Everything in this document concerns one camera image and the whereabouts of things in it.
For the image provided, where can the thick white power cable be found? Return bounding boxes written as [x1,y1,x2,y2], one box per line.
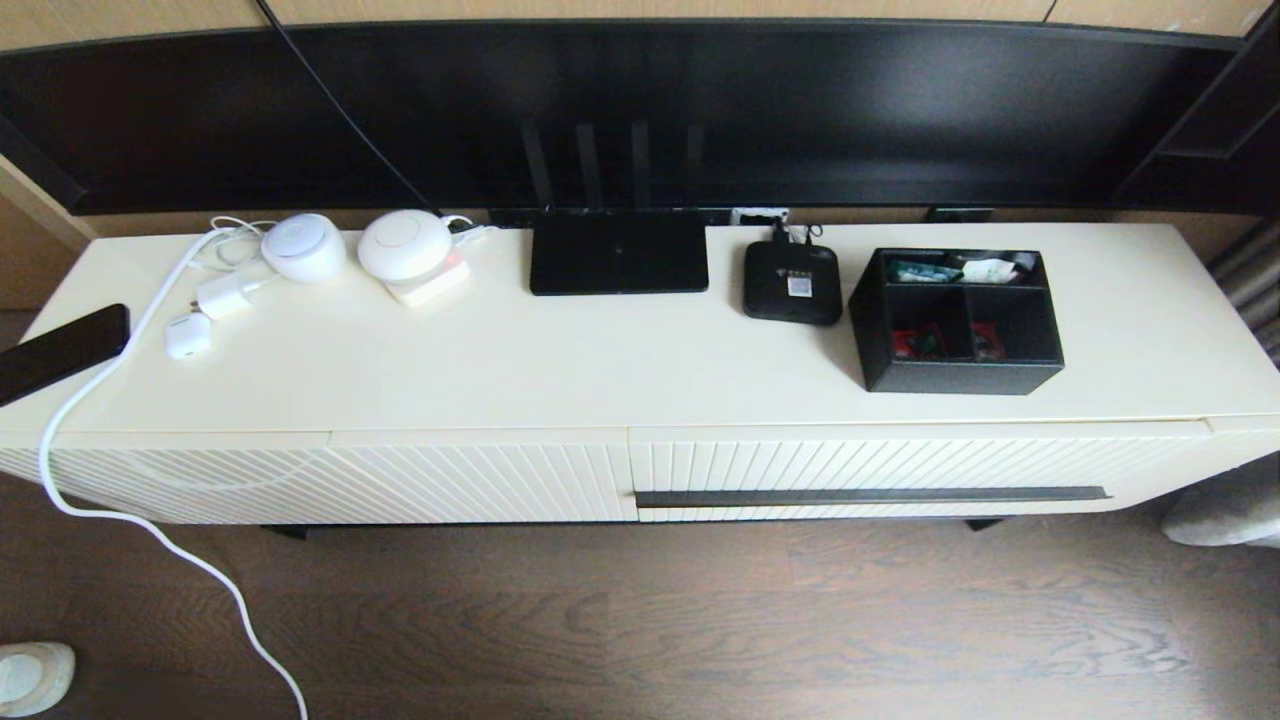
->
[37,222,312,720]

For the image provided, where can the red green small packet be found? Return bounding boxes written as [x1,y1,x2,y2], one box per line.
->
[892,324,948,361]

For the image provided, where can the black router with antennas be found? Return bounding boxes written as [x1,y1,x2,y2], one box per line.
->
[518,117,713,297]

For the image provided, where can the white round speaker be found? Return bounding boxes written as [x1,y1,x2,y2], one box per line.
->
[260,213,349,285]

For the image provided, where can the black smartphone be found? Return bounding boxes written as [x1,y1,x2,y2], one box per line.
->
[0,303,132,408]

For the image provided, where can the white pink square base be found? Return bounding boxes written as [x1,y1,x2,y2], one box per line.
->
[383,251,472,309]

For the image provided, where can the white paper packet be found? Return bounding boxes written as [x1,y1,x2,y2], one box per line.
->
[960,254,1037,285]

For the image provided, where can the dark cabinet handle bar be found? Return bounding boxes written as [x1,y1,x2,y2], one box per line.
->
[635,486,1112,510]

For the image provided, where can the thin white cable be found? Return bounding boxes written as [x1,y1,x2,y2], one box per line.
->
[185,214,280,302]

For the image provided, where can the white sneaker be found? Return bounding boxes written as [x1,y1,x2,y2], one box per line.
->
[0,640,78,718]

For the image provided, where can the black television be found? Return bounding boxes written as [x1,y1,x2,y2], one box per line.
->
[0,15,1246,217]

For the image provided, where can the cream ribbed drawer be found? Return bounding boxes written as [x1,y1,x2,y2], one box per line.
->
[628,420,1217,524]

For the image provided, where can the teal printed packet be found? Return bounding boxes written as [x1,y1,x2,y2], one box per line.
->
[889,259,964,285]

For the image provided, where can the black organizer box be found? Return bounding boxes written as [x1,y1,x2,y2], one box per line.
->
[847,246,1066,396]

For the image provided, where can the long black cable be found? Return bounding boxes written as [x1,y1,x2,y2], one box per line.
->
[254,0,447,217]

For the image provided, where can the cream tv cabinet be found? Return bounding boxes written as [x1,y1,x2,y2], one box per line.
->
[0,222,1280,528]

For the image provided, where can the black side shelf unit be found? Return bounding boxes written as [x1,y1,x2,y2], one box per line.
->
[1118,10,1280,213]

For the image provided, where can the black set-top box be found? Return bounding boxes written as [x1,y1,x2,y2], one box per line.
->
[743,238,847,327]

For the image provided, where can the white dome device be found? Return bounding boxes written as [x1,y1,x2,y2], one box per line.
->
[356,208,455,283]

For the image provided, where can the white charger plug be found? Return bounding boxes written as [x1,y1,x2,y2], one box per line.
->
[195,276,266,323]

